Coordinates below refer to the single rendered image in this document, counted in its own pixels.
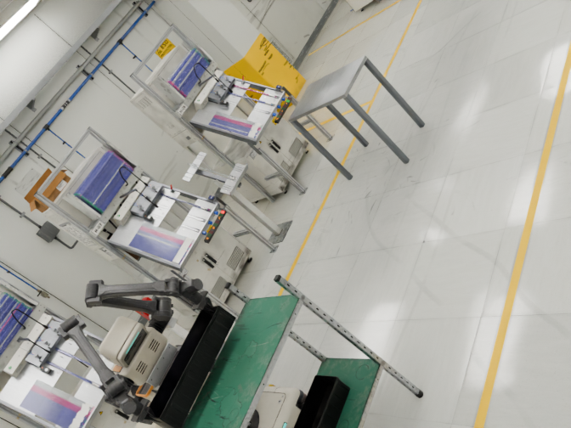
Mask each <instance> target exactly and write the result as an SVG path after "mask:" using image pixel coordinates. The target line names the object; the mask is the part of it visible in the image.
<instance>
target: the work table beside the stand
mask: <svg viewBox="0 0 571 428"><path fill-rule="evenodd" d="M364 65H365V67H366V68H367V69H368V70H369V71H370V72H371V73H372V75H373V76H374V77H375V78H376V79H377V80H378V81H379V82H380V83H381V84H382V85H383V86H384V87H385V89H386V90H387V91H388V92H389V93H390V94H391V95H392V97H393V98H394V99H395V100H396V101H397V102H398V103H399V105H400V106H401V107H402V108H403V109H404V111H405V112H406V113H407V114H408V115H409V116H410V117H411V119H412V120H413V121H414V122H415V123H416V124H417V126H418V127H419V128H422V127H424V126H425V122H424V121H423V120H422V119H421V118H420V117H419V116H418V115H417V114H416V113H415V112H414V111H413V109H412V108H411V107H410V106H409V105H408V104H407V102H406V101H405V100H404V99H403V98H402V97H401V95H400V94H399V93H398V92H397V91H396V90H395V88H394V87H393V86H392V85H391V84H390V83H389V81H388V80H387V79H386V78H385V77H384V76H383V74H382V73H381V72H380V71H379V70H378V69H377V68H376V67H375V66H374V65H373V64H372V63H371V61H370V60H369V59H368V58H367V57H366V56H363V57H361V58H359V59H356V60H355V61H353V62H351V63H350V64H348V65H345V66H343V67H342V68H340V69H338V70H335V71H333V72H331V73H330V74H329V75H327V76H324V77H322V78H320V79H319V80H317V81H315V82H312V83H311V84H309V85H308V87H307V89H306V90H305V92H304V94H303V96H302V97H301V99H300V100H299V102H298V104H297V106H296V108H295V109H294V110H293V112H292V114H291V116H290V118H289V119H288V121H289V122H290V123H291V124H292V125H293V126H294V127H295V128H296V129H297V130H298V131H299V132H300V133H301V134H302V135H303V136H304V137H305V138H306V139H307V140H308V141H309V142H310V143H311V144H312V145H313V146H314V147H315V148H316V149H317V150H318V151H319V152H320V153H321V154H322V155H323V156H324V157H325V158H326V159H327V160H328V161H329V162H330V163H331V164H332V165H333V166H334V167H335V168H336V169H337V170H338V171H339V172H340V173H341V174H342V175H343V176H344V177H345V178H346V179H347V180H351V179H352V178H353V175H352V174H351V173H350V172H348V171H347V170H346V169H345V168H344V167H343V166H342V165H341V164H340V163H339V162H338V161H337V160H336V159H335V158H334V157H333V156H332V155H331V154H330V153H329V152H328V151H327V150H326V149H325V148H324V147H323V146H322V145H321V144H320V143H319V142H318V141H317V140H316V139H315V138H314V137H313V136H312V135H311V134H310V133H309V132H308V131H307V130H306V129H305V128H304V127H303V126H302V125H301V124H300V123H299V122H298V121H297V119H300V118H302V117H304V116H306V115H308V114H311V113H313V112H315V111H316V110H320V109H322V108H324V107H326V108H327V109H328V110H329V111H330V112H331V113H332V114H333V115H334V116H335V117H336V118H337V119H338V120H339V121H340V122H341V123H342V124H343V125H344V126H345V127H346V128H347V129H348V130H349V131H350V132H351V133H352V134H353V135H354V136H355V137H356V138H357V139H358V140H359V142H360V143H361V144H362V145H363V146H364V147H367V146H368V144H369V143H368V142H367V141H366V140H365V138H364V137H363V136H362V135H361V134H360V133H359V132H358V131H357V130H356V129H355V128H354V127H353V126H352V125H351V124H350V123H349V122H348V120H347V119H346V118H345V117H344V116H343V115H342V114H341V113H340V112H339V111H338V110H337V109H336V108H335V107H334V106H333V105H332V104H333V103H335V102H336V101H338V100H341V99H344V100H345V101H346V102H347V103H348V104H349V105H350V106H351V107H352V108H353V110H354V111H355V112H356V113H357V114H358V115H359V116H360V117H361V118H362V119H363V120H364V121H365V123H366V124H367V125H368V126H369V127H370V128H371V129H372V130H373V131H374V132H375V133H376V134H377V136H378V137H379V138H380V139H381V140H382V141H383V142H384V143H385V144H386V145H387V146H388V147H389V148H390V150H391V151H392V152H393V153H394V154H395V155H396V156H397V157H398V158H399V159H400V160H401V161H402V162H403V163H404V164H407V163H409V161H410V159H409V158H408V157H407V156H406V155H405V154H404V152H403V151H402V150H401V149H400V148H399V147H398V146H397V145H396V144H395V143H394V142H393V141H392V139H391V138H390V137H389V136H388V135H387V134H386V133H385V132H384V131H383V130H382V129H381V128H380V127H379V126H378V125H377V124H376V123H375V122H374V121H373V120H372V118H371V117H370V116H369V115H368V114H367V113H366V112H365V111H364V110H363V109H362V108H361V106H360V105H359V104H358V103H357V102H356V101H355V100H354V99H353V98H352V97H351V95H350V94H349V92H350V90H351V88H352V86H353V84H354V82H355V80H356V79H357V77H358V75H359V73H360V71H361V69H362V68H363V66H364Z"/></svg>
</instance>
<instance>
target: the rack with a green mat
mask: <svg viewBox="0 0 571 428"><path fill-rule="evenodd" d="M274 282H276V283H277V284H278V285H280V286H281V287H282V288H283V289H284V290H286V291H287V292H288V293H290V295H284V296H269V297H260V298H252V299H251V298H250V297H248V296H247V295H245V294H244V293H243V292H242V291H240V290H239V289H237V288H236V287H235V286H234V285H232V284H231V283H230V282H228V283H226V285H225V286H224V288H225V289H227V290H228V291H229V292H231V293H232V294H233V295H235V296H236V297H238V298H239V299H240V300H242V301H243V302H244V303H245V306H244V307H243V309H242V311H241V312H240V315H239V317H238V318H237V320H236V322H235V325H234V327H233V329H232V330H231V332H230V334H229V337H228V339H227V340H226V342H225V344H224V346H223V349H222V351H221V352H220V354H219V356H218V358H217V360H216V362H215V364H214V365H213V367H212V370H211V372H210V374H209V375H208V377H207V379H206V382H205V384H204V386H203V387H202V389H201V392H200V394H199V396H198V397H197V399H196V401H195V404H194V405H193V407H192V409H191V410H190V412H189V415H188V417H187V419H186V421H185V422H184V425H183V427H182V428H247V426H248V424H249V422H250V420H251V417H252V415H253V413H254V411H255V408H256V406H257V404H258V401H259V399H260V397H261V396H262V394H263V390H264V388H265V386H266V385H267V382H268V380H269V377H270V375H271V373H272V371H273V369H274V366H275V364H276V362H277V360H278V358H279V355H280V353H281V351H282V348H283V346H284V345H285V343H286V339H287V337H288V336H289V337H290V338H291V339H293V340H294V341H295V342H296V343H297V344H299V345H300V346H302V347H303V348H304V349H305V350H307V351H308V352H310V353H311V354H312V355H314V356H315V357H316V358H318V359H319V360H320V361H321V362H322V363H321V365H320V366H319V370H318V373H317V375H327V376H337V377H338V378H339V380H341V381H342V382H343V383H345V384H346V385H347V386H348V387H350V391H349V393H348V397H347V400H346V402H345V404H344V407H343V410H342V413H341V416H340V418H339V420H338V423H337V425H336V428H363V426H364V424H365V420H366V417H367V414H368V412H369V409H370V406H371V403H372V400H373V397H374V395H375V392H376V388H377V386H378V383H379V380H380V378H381V375H382V371H383V370H385V371H386V372H388V373H389V374H390V375H391V376H392V377H393V378H394V379H395V380H397V381H398V382H399V383H401V384H402V385H403V386H405V387H406V388H407V389H408V390H409V391H411V392H412V393H413V394H415V396H417V397H418V398H421V397H423V391H421V390H420V389H419V388H417V387H416V386H415V385H413V384H412V383H411V382H410V381H409V380H407V379H406V378H405V377H404V376H402V375H401V374H400V373H399V372H398V371H397V370H396V369H394V368H393V367H392V366H391V365H389V364H388V363H387V362H386V361H385V360H383V359H382V358H380V357H379V356H378V355H377V354H376V353H374V352H373V351H372V350H371V349H370V348H369V347H368V346H366V345H365V344H364V343H363V342H362V341H360V340H359V339H358V338H356V337H355V336H354V335H353V334H351V333H350V332H349V331H348V330H346V329H345V328H344V327H343V326H341V325H340V324H339V323H338V322H337V321H336V320H335V319H334V318H332V317H331V316H330V315H329V314H327V313H326V312H325V311H323V310H322V309H321V308H320V307H318V306H317V305H316V304H315V303H313V302H312V301H311V300H310V299H308V298H307V297H306V296H305V295H304V294H303V293H302V292H301V291H299V290H298V289H297V288H296V287H294V286H293V285H292V284H290V283H289V282H288V281H287V280H286V279H284V278H283V277H282V276H280V275H279V274H278V275H275V277H274ZM302 305H304V306H305V307H307V308H308V309H309V310H310V311H312V312H313V313H314V314H316V315H317V316H318V317H319V318H321V319H322V320H323V321H324V322H326V323H327V324H328V325H330V326H331V327H332V328H333V329H334V330H335V331H336V332H337V333H339V334H340V335H341V336H343V337H344V338H345V339H346V340H348V341H349V342H350V343H352V344H353V345H354V346H355V347H357V348H358V349H359V350H360V351H361V352H362V353H363V354H365V355H366V356H367V357H368V358H327V357H326V356H325V355H323V354H322V353H321V352H319V351H318V350H317V349H315V348H314V347H313V346H311V345H310V344H308V343H307V342H306V341H305V340H304V339H303V338H301V337H300V336H299V335H297V334H296V333H295V332H293V331H292V330H291V328H292V326H293V324H294V322H295V320H296V318H297V315H298V313H299V311H300V309H301V307H302Z"/></svg>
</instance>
